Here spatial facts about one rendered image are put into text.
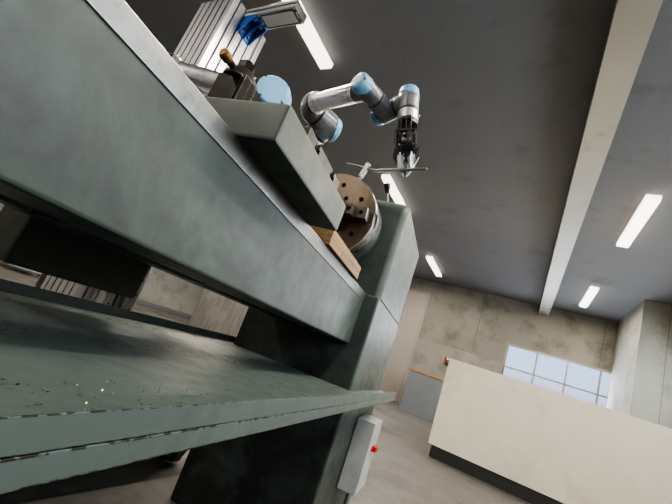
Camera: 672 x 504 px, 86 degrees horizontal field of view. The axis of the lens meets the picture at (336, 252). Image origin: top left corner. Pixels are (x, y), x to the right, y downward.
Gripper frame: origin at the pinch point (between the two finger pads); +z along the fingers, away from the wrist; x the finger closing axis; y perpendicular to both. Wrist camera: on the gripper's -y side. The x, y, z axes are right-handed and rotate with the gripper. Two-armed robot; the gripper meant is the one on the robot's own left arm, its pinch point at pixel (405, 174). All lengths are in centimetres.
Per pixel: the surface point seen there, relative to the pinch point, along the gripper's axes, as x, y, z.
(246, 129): -12, 77, 39
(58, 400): -15, 88, 73
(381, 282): -7.7, -13.3, 35.7
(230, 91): -30, 60, 15
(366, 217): -11.0, 5.4, 18.9
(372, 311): -9.9, -12.4, 46.5
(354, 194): -16.8, 2.5, 8.6
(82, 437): -7, 91, 74
